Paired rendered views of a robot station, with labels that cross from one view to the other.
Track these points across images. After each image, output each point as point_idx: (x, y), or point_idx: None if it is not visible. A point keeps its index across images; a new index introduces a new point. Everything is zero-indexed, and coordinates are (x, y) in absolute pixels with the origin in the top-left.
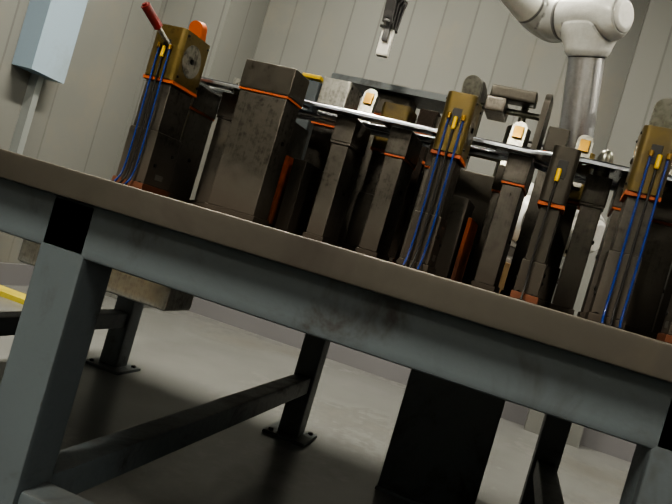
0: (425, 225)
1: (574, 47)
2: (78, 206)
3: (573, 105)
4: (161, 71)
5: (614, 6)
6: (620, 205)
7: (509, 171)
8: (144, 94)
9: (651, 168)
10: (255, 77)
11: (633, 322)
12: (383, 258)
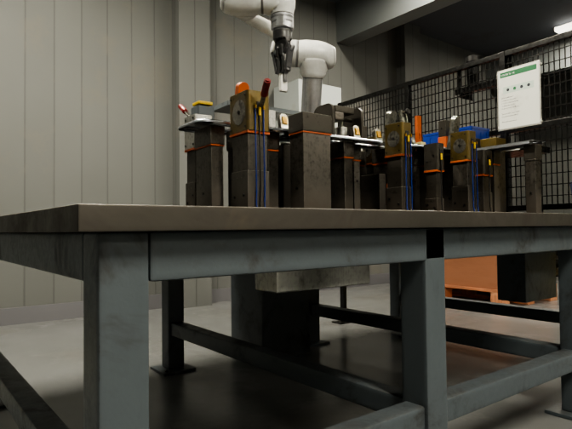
0: (409, 193)
1: (314, 73)
2: (437, 231)
3: (314, 105)
4: (260, 126)
5: (334, 52)
6: None
7: None
8: (255, 145)
9: (472, 148)
10: (311, 123)
11: None
12: None
